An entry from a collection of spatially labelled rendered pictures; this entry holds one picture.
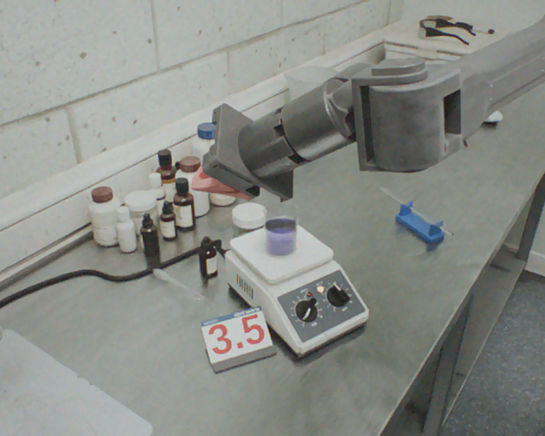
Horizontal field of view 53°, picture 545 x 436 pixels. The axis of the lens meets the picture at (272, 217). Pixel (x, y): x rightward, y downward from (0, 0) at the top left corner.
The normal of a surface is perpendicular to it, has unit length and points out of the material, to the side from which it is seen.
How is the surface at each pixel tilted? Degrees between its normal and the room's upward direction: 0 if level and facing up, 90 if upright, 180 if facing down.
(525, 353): 0
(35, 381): 0
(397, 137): 89
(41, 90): 90
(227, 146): 55
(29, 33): 90
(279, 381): 0
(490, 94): 79
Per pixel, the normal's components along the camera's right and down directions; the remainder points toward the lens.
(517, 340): 0.00, -0.85
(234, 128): 0.72, -0.28
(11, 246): 0.82, 0.30
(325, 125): -0.48, 0.44
